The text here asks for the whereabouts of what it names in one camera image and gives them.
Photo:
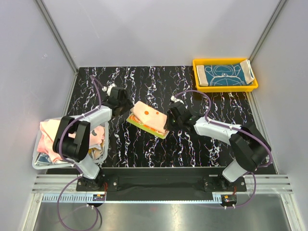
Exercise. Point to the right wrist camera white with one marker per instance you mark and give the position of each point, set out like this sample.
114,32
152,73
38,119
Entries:
176,101

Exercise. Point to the orange white patterned towel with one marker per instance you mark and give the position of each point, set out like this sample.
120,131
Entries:
148,119

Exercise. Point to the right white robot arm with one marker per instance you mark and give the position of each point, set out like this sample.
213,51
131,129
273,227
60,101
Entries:
249,147

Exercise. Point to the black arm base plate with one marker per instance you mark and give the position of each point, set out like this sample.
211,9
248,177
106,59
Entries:
207,179

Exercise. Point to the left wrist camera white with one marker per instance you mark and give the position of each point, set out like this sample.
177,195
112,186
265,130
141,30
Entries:
108,89

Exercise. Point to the pink towel in basket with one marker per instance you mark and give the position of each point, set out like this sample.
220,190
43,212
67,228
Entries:
49,130

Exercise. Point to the aluminium frame rail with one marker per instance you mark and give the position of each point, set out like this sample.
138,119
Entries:
64,189

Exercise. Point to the grey plastic laundry basket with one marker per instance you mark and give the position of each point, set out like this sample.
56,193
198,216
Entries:
39,160

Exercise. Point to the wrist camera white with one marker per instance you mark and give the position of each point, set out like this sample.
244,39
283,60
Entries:
176,101
108,89

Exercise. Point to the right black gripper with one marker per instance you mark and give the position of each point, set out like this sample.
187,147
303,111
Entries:
168,126

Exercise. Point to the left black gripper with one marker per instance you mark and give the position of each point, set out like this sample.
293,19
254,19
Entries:
128,105

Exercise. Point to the teal beige Doraemon towel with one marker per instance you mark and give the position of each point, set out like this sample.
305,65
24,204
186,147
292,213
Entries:
225,75

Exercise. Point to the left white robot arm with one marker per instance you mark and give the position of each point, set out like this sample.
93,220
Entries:
72,140

